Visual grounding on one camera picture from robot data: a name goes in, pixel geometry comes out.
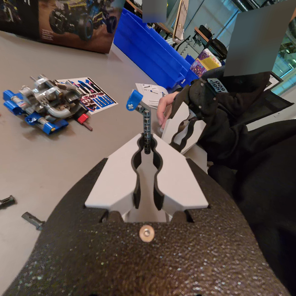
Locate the open instruction manual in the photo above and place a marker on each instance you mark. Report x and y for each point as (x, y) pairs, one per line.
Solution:
(150, 94)

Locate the black plastic axle pin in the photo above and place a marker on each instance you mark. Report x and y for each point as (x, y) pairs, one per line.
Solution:
(32, 220)
(7, 202)

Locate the colourful printed box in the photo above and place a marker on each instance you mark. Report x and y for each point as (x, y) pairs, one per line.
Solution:
(205, 63)

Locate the black toy set box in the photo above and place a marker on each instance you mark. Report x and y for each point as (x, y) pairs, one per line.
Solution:
(57, 23)

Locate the person's right forearm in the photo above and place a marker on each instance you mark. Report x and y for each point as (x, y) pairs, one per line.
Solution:
(222, 138)

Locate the dark grey angled beam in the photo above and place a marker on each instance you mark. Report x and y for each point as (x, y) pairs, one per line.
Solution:
(146, 129)

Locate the black office chair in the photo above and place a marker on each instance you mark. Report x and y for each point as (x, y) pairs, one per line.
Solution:
(212, 41)

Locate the person's right hand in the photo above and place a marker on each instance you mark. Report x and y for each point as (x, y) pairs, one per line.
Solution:
(163, 108)

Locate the blue and pink sticker sheet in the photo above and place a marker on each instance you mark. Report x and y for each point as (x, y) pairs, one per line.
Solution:
(101, 99)

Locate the blue plastic connector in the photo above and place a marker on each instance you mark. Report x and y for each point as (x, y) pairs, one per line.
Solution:
(134, 99)

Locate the brown cardboard panel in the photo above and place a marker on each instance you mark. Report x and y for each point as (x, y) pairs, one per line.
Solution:
(181, 18)

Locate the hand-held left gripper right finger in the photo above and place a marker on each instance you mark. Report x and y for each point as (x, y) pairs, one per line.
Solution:
(182, 185)

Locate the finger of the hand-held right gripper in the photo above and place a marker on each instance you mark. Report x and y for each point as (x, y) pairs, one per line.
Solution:
(179, 115)
(196, 131)

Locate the toy buggy chassis assembly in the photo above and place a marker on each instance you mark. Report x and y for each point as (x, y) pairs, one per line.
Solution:
(41, 104)

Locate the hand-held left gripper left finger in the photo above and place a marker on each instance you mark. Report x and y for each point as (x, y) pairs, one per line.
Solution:
(111, 185)

